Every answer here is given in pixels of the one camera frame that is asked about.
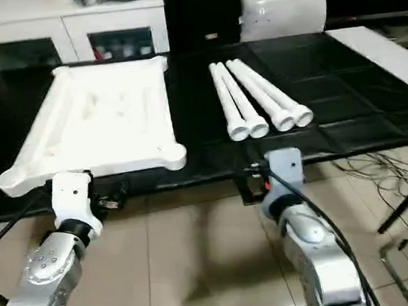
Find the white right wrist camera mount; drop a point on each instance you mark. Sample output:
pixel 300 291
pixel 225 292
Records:
pixel 285 174

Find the white glass-door cabinet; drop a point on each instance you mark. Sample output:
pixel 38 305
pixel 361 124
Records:
pixel 69 25

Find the grey cushion with metal fittings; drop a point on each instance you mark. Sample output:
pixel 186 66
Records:
pixel 284 11

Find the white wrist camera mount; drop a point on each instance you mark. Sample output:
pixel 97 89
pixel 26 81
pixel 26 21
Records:
pixel 73 201
pixel 285 174

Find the white plastic table leg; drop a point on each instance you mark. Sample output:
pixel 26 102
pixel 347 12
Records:
pixel 264 100
pixel 249 116
pixel 277 91
pixel 226 100

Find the black table mat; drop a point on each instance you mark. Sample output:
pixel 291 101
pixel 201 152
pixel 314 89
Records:
pixel 358 102

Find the white flat board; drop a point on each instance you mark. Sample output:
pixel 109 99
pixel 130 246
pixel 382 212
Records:
pixel 378 53

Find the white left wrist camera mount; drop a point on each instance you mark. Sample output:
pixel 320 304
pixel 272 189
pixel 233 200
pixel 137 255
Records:
pixel 73 201

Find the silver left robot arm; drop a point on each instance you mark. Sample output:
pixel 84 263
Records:
pixel 45 269

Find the black box with gold label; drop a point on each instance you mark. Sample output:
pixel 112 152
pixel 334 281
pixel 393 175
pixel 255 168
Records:
pixel 201 8

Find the white plastic table top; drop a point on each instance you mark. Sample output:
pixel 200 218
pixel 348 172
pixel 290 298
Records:
pixel 107 126

